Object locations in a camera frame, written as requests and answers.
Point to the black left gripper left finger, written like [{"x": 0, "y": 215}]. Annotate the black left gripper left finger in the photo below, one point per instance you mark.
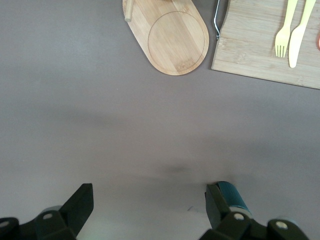
[{"x": 75, "y": 212}]

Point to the yellow plastic fork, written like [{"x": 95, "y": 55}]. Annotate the yellow plastic fork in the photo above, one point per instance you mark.
[{"x": 281, "y": 42}]

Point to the yellow plastic knife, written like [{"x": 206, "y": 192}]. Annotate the yellow plastic knife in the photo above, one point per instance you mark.
[{"x": 295, "y": 45}]

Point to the toy orange slice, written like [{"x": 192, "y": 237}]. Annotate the toy orange slice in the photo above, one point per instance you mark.
[{"x": 319, "y": 42}]

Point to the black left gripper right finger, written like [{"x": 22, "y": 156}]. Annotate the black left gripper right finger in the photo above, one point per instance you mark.
[{"x": 217, "y": 212}]

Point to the wooden cup rack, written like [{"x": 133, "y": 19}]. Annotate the wooden cup rack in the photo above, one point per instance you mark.
[{"x": 175, "y": 42}]

